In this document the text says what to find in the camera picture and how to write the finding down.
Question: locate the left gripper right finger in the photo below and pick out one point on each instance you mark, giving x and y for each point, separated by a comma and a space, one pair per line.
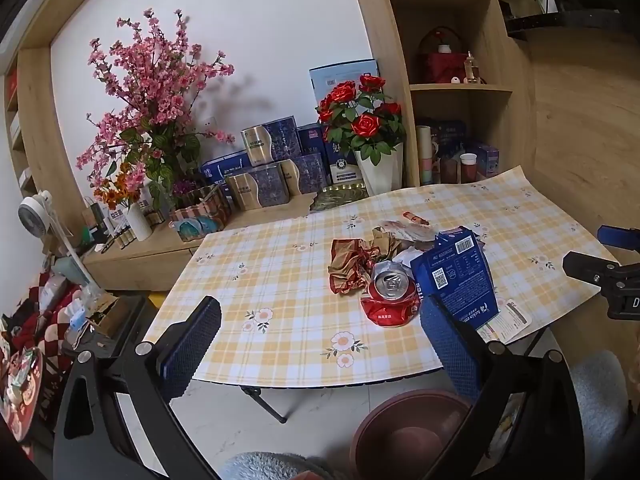
454, 344

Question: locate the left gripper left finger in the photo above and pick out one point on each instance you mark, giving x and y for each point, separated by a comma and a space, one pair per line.
183, 346

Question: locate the white slim vase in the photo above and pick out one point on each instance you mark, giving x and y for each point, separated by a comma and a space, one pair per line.
138, 223

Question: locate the white flower pot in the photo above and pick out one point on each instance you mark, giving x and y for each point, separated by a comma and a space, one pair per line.
386, 176

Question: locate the maroon plastic trash bin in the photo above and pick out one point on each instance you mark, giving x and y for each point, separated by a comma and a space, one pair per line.
403, 437

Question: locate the grey fluffy rug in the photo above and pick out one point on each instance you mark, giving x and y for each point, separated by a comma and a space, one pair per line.
601, 393

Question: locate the yellow plaid tablecloth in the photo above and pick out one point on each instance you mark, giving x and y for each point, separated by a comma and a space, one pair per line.
290, 290

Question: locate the stacked pastel paper cups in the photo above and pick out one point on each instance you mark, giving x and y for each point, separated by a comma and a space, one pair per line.
425, 146

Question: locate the crushed red soda can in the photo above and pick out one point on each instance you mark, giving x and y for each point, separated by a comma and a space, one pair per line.
390, 299

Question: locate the red rose bouquet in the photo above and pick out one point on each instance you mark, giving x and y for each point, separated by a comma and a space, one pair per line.
360, 118

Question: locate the small red lighter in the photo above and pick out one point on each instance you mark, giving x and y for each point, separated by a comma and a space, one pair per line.
414, 218

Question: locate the pink blossom branch arrangement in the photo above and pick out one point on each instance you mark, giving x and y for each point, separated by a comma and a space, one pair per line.
152, 143

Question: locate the blue coffee paper bag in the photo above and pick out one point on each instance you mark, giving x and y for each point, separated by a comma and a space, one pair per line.
456, 272

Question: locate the wooden shelf unit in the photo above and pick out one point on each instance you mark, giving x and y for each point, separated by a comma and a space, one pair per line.
453, 61

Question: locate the red gold wrapper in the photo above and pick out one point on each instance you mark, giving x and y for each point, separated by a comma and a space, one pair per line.
351, 265

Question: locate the white desk fan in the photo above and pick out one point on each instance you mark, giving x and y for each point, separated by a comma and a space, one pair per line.
39, 218

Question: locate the folding table black leg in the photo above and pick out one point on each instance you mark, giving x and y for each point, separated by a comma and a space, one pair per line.
255, 394

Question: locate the red paper cup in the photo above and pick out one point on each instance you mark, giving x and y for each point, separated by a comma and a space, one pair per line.
468, 165

